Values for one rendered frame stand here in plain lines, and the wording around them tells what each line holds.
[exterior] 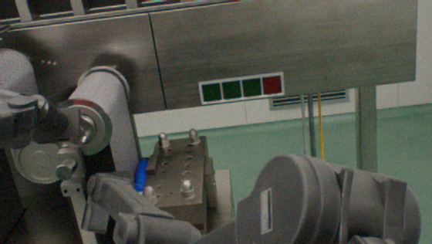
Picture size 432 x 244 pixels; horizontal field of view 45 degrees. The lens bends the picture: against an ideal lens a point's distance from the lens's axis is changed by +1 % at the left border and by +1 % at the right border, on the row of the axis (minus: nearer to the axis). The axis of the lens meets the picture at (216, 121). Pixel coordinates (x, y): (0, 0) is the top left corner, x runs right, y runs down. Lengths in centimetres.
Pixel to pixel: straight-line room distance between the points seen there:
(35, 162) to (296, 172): 104
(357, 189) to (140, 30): 119
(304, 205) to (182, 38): 119
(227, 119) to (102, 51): 264
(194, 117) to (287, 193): 375
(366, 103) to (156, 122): 258
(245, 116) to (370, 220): 373
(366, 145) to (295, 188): 151
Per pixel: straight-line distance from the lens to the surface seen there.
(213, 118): 410
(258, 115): 410
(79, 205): 132
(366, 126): 183
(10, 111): 97
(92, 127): 124
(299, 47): 152
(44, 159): 134
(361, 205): 37
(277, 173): 38
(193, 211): 130
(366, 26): 155
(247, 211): 41
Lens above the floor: 169
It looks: 23 degrees down
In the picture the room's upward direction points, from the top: 8 degrees counter-clockwise
